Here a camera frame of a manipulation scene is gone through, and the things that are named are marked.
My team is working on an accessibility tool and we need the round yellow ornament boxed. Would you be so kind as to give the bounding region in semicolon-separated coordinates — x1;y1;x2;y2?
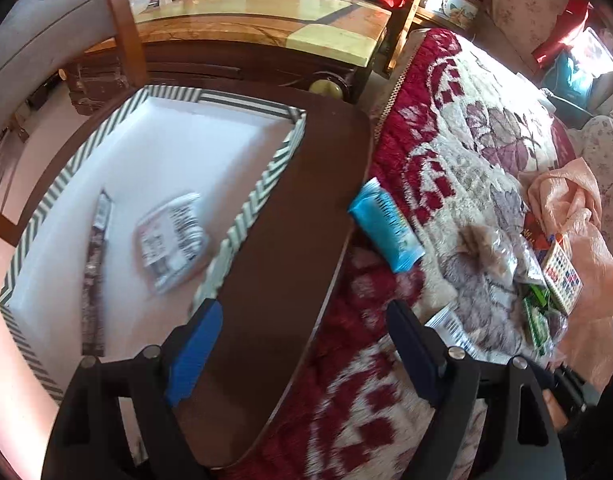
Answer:
309;76;350;98

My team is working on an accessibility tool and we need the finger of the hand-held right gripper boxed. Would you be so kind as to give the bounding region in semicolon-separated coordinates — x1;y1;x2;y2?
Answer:
549;362;600;413

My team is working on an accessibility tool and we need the white printed snack packet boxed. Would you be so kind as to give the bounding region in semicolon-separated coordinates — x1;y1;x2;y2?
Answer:
136;192;210;296

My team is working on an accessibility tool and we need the peach plastic bag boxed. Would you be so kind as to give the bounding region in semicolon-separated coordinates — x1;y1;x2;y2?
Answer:
519;157;613;391

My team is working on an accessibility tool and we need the wooden shelf rack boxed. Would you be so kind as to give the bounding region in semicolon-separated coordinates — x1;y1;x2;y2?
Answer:
387;0;490;78

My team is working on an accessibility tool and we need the marble top wooden table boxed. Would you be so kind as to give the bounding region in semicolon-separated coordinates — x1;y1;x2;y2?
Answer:
66;0;392;116

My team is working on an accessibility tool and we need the red floral blanket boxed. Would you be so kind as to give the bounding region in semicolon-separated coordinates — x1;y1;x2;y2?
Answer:
221;27;582;480

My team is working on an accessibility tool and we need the white barcode snack packet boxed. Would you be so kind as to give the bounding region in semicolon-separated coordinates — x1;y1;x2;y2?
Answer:
424;302;480;361

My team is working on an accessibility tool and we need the blue snack packet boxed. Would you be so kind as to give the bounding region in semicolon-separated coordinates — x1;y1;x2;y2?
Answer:
347;177;426;275

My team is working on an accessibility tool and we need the green white striped box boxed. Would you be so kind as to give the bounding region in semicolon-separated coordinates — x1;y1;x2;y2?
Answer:
0;85;307;406

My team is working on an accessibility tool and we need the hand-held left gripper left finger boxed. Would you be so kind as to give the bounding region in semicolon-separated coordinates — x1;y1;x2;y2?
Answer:
40;298;224;480

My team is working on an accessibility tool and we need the red shiny bag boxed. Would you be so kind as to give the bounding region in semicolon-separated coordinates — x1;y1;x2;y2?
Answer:
531;0;595;68

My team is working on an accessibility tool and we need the wooden chair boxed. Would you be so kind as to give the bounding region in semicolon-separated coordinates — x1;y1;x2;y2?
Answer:
101;0;148;77

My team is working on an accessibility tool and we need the clear bag of dark snacks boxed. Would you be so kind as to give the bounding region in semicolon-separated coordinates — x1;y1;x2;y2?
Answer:
545;305;570;358

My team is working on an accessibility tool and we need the grey plank board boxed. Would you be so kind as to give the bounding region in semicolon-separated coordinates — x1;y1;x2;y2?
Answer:
0;0;118;128

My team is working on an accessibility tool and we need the small brown wooden table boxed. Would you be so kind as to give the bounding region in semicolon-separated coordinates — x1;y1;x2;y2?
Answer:
16;82;375;468

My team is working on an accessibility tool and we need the red snack packet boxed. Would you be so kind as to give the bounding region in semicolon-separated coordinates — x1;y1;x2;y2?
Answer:
524;212;552;251

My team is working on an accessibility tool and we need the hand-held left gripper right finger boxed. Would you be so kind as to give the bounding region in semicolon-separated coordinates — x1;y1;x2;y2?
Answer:
387;300;567;480

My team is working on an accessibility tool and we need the cracker packet with coloured squares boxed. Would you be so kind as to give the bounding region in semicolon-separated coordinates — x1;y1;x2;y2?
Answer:
539;237;585;316

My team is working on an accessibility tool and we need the long brown snack packet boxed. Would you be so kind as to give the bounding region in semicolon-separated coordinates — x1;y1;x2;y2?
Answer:
81;191;112;356

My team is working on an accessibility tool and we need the teal bag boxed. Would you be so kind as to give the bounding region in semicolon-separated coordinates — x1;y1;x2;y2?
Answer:
541;27;613;111

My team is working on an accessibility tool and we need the floral printed box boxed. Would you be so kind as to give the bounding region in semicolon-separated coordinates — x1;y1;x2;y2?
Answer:
424;0;480;28

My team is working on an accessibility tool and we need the clear bag of brown snacks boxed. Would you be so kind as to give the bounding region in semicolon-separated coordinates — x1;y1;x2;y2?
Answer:
459;220;545;286

